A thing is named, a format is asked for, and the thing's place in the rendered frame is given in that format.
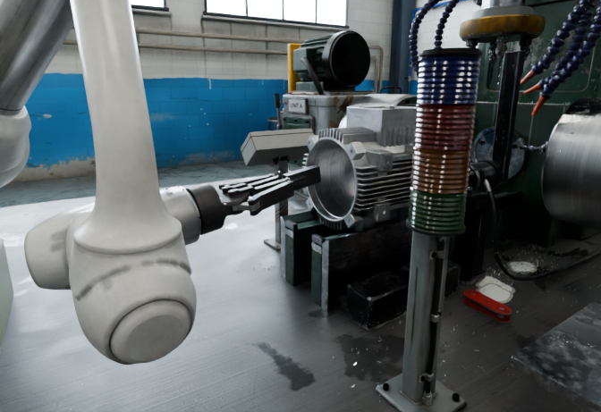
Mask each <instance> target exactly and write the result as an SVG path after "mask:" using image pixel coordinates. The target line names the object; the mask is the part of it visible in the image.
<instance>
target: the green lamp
mask: <svg viewBox="0 0 601 412"><path fill-rule="evenodd" d="M467 193H468V191H465V192H463V193H460V194H434V193H427V192H423V191H420V190H417V189H414V188H413V187H412V186H411V191H410V200H409V201H410V203H409V207H410V208H409V213H408V215H409V217H408V220H409V224H410V225H411V226H412V227H414V228H417V229H419V230H422V231H430V232H436V233H452V232H457V231H461V230H462V229H463V226H464V221H465V218H464V217H465V212H466V209H465V207H466V202H467V199H466V198H467Z"/></svg>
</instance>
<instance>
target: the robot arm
mask: <svg viewBox="0 0 601 412"><path fill-rule="evenodd" d="M73 25H74V28H75V33H76V38H77V43H78V48H79V53H80V63H81V69H82V73H83V79H84V84H85V89H86V94H87V99H88V105H89V114H90V120H91V125H92V131H93V139H94V148H95V158H96V181H97V185H96V198H95V202H94V203H90V204H87V205H84V206H79V207H76V208H73V209H71V210H67V211H65V212H62V213H60V214H58V215H55V216H53V217H51V218H49V219H47V220H45V221H44V222H42V223H40V224H38V225H37V226H35V227H34V228H32V229H31V230H29V231H28V232H27V234H26V236H25V239H24V255H25V259H26V264H27V267H28V269H29V272H30V276H31V278H32V280H33V281H34V282H35V283H36V285H37V286H38V287H39V288H41V289H46V290H72V298H73V303H74V307H75V311H76V315H77V317H78V320H79V323H80V328H81V329H82V331H83V333H84V335H85V337H86V338H87V339H88V341H89V342H90V344H91V345H92V346H93V347H94V348H95V349H96V350H97V351H98V352H99V353H101V354H102V355H103V356H105V357H107V358H108V359H110V360H113V361H114V362H117V363H119V364H123V365H134V364H141V363H148V362H152V361H155V360H158V359H159V358H161V357H164V356H166V355H168V354H169V353H170V352H172V351H173V350H174V349H176V348H177V347H179V346H180V345H181V344H182V343H183V342H184V340H185V339H186V338H187V336H188V335H189V333H190V331H191V329H192V326H193V324H194V321H195V316H196V310H197V297H196V289H195V286H194V283H193V281H192V279H191V277H190V276H191V273H192V270H191V268H190V262H189V258H188V255H187V251H186V247H185V246H187V245H190V244H192V243H194V242H197V241H198V240H199V236H200V235H204V234H207V233H209V232H212V231H216V230H219V229H221V228H222V227H223V226H224V220H225V218H226V216H228V215H237V214H241V213H243V212H244V211H250V215H251V216H255V215H257V214H259V213H260V212H261V211H262V210H264V209H267V208H269V207H270V206H273V205H275V204H277V203H280V202H282V201H284V200H286V199H287V198H290V197H292V196H294V191H295V190H297V189H302V188H305V187H308V186H310V185H313V184H316V183H319V182H321V176H320V167H319V166H316V165H312V166H310V167H306V168H303V169H299V170H297V171H294V172H288V173H286V174H283V175H282V172H280V171H279V172H276V173H277V176H274V175H273V174H269V175H266V176H261V177H257V178H252V179H248V180H244V181H236V182H231V183H221V184H219V185H218V187H219V190H216V189H215V187H214V186H213V185H212V184H210V183H204V184H200V185H197V186H194V187H190V188H187V189H185V188H184V187H182V186H179V185H178V186H177V187H173V188H170V189H163V190H160V188H159V182H158V175H157V162H156V155H155V149H154V142H153V137H152V131H151V126H150V119H149V114H148V104H147V99H146V93H145V88H144V82H143V77H142V71H141V66H140V56H139V50H138V45H137V39H136V34H135V29H134V23H133V18H132V12H131V1H130V0H0V188H1V187H3V186H4V185H6V184H7V183H9V182H10V181H12V180H13V179H14V178H15V177H16V176H17V175H18V174H19V173H20V172H21V170H22V169H23V168H24V166H25V164H26V163H27V161H28V158H29V154H30V139H29V134H30V129H31V122H30V117H29V114H28V112H27V110H26V107H25V106H24V105H25V104H26V102H27V100H28V99H29V97H30V95H31V93H32V92H33V90H34V88H35V87H36V86H37V85H38V82H39V81H40V79H41V78H42V76H43V74H44V73H45V71H46V69H47V67H48V66H49V64H50V63H51V62H52V60H53V59H54V57H55V55H56V53H57V51H58V50H59V48H60V47H61V45H62V43H63V42H64V40H65V39H66V37H67V36H68V34H69V32H70V31H71V29H72V27H73Z"/></svg>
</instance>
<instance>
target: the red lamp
mask: <svg viewBox="0 0 601 412"><path fill-rule="evenodd" d="M416 107H417V108H416V114H415V116H416V119H415V122H416V123H415V129H414V131H415V133H414V137H415V138H414V143H413V146H415V147H418V148H423V149H429V150H440V151H462V150H468V149H471V148H472V143H473V140H472V139H473V138H474V137H473V133H474V130H473V129H474V128H475V126H474V123H475V117H476V115H475V113H476V107H477V106H476V105H421V104H417V105H416Z"/></svg>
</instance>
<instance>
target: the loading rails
mask: <svg viewBox="0 0 601 412"><path fill-rule="evenodd" d="M494 196H495V208H496V215H497V248H498V250H500V251H503V252H504V251H506V250H509V249H511V248H512V244H513V241H511V240H513V239H515V232H516V226H517V220H518V213H519V206H520V201H521V191H514V192H511V193H508V192H503V193H499V194H495V195H494ZM406 220H407V219H406ZM406 220H402V221H399V222H395V223H394V222H391V221H390V220H389V221H385V222H381V223H375V225H374V228H371V229H367V230H364V231H357V232H356V231H353V230H352V228H350V229H349V228H348V229H344V230H335V229H331V228H328V226H326V225H325V224H323V222H320V219H318V218H317V210H315V211H309V210H307V211H302V212H298V213H293V214H285V215H281V277H282V278H283V279H285V280H286V281H287V282H289V283H290V284H291V285H292V286H297V285H300V284H303V283H305V282H311V300H312V301H314V302H315V303H316V304H318V305H319V306H320V307H322V308H323V309H324V310H325V311H326V312H330V311H333V310H335V309H337V308H339V307H342V308H343V309H345V310H346V311H347V286H348V285H349V284H351V283H354V282H358V281H361V280H364V279H367V278H368V277H373V276H375V275H378V274H380V273H384V272H387V271H390V272H392V273H395V274H397V275H399V276H401V269H402V266H404V265H407V264H410V263H411V243H412V230H411V229H409V228H408V227H407V226H406ZM454 243H455V236H453V237H450V245H449V254H448V260H450V261H453V252H454ZM492 247H493V218H492V209H491V208H489V214H488V221H487V235H486V243H485V249H488V248H492Z"/></svg>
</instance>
